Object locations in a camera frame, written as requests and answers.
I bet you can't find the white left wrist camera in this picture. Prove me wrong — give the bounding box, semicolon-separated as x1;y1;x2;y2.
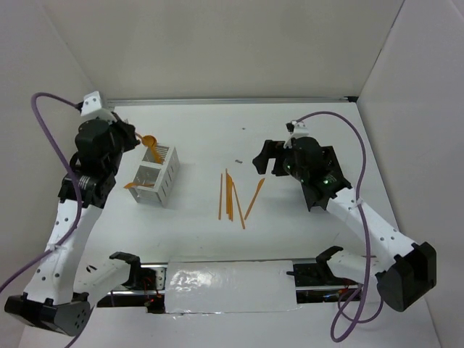
80;91;115;122

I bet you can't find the white tape sheet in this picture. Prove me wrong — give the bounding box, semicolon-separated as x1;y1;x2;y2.
165;260;298;314

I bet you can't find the orange chopstick right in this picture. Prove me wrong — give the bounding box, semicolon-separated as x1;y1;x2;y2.
233;183;246;230

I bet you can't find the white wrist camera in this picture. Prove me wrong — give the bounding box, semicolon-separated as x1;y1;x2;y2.
283;120;309;149
80;91;115;122

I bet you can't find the orange chopstick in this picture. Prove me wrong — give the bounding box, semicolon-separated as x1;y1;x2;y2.
233;183;246;230
218;173;223;220
225;168;230;218

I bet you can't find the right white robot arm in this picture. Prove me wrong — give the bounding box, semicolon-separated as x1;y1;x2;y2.
252;136;436;312

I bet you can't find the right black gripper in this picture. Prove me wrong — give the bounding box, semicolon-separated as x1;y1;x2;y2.
252;138;308;182

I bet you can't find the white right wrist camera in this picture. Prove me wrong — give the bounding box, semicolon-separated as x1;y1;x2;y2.
283;120;309;149

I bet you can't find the orange chopstick middle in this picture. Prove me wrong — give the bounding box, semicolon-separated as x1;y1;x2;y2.
225;168;230;218

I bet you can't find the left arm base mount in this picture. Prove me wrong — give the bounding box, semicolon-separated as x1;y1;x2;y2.
97;263;167;314

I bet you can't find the orange spoon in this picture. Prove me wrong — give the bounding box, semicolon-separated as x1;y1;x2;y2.
135;133;163;164

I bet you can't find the orange chopstick left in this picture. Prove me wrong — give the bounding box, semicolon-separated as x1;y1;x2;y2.
218;173;223;220

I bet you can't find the black utensil container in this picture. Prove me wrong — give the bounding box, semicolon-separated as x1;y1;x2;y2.
302;146;352;211

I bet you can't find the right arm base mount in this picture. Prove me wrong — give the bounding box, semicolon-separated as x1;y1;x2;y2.
286;246;357;304

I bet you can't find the aluminium rail at back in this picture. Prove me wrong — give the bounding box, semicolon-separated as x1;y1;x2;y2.
107;96;359;107

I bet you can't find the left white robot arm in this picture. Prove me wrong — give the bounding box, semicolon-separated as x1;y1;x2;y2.
4;119;143;336

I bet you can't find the white utensil container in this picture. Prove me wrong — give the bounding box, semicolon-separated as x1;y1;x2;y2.
128;144;180;208

